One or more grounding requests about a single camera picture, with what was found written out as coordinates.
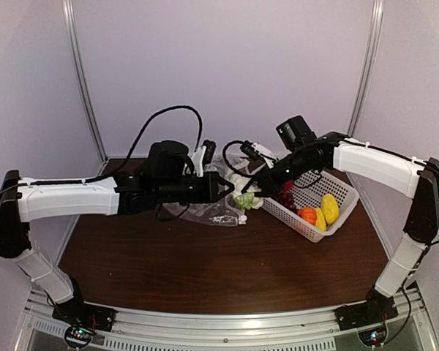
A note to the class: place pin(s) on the left aluminium frame post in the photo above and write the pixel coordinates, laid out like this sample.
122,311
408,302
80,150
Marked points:
82,84

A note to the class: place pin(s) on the aluminium frame post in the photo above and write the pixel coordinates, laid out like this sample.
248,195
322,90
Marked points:
373,41
82,84

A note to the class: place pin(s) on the round circuit board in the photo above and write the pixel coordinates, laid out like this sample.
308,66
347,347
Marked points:
78,337
373,337

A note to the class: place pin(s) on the right round circuit board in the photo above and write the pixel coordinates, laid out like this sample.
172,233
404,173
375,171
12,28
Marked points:
373,337

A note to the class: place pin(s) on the right aluminium frame post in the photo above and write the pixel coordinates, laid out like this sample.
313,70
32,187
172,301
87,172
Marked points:
373,41

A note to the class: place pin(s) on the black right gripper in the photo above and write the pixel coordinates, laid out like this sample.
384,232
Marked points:
261,179

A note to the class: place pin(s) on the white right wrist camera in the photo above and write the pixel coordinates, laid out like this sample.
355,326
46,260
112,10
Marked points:
256,151

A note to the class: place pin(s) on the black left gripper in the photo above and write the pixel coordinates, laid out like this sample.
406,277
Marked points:
211,194

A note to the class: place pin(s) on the red toy bell pepper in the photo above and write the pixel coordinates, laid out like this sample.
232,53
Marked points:
287,186

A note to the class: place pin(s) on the white perforated plastic basket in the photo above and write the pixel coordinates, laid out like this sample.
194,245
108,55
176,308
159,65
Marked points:
301,206

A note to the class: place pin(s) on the white toy cauliflower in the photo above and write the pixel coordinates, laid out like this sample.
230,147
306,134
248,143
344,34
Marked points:
243,201

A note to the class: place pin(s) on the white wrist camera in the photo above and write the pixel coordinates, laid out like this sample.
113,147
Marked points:
256,151
203,156

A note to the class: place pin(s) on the yellow toy banana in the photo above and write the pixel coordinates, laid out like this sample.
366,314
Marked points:
320,222

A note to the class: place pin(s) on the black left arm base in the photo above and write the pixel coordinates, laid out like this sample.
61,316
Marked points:
84,311

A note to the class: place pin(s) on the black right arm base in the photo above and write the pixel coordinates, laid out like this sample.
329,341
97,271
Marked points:
378,307

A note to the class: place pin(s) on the yellow toy pepper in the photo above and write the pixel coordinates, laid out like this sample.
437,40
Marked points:
330,208

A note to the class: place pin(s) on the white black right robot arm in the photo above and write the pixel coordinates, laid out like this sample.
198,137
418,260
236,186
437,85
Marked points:
414,178

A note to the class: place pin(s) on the dark red toy grapes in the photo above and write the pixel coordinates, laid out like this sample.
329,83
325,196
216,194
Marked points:
286,200

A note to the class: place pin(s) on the left round circuit board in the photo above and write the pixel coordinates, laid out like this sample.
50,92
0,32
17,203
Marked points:
78,337

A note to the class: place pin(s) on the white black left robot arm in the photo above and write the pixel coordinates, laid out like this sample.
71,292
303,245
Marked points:
168,175

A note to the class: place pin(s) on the clear zip top bag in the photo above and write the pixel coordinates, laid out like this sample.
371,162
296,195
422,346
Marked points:
231,210

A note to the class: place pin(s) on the orange toy pumpkin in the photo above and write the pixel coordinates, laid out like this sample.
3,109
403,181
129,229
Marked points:
307,214

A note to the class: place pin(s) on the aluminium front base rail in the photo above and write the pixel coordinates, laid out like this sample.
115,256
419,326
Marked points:
311,329

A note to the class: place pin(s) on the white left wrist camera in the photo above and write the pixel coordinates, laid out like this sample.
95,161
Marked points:
203,156

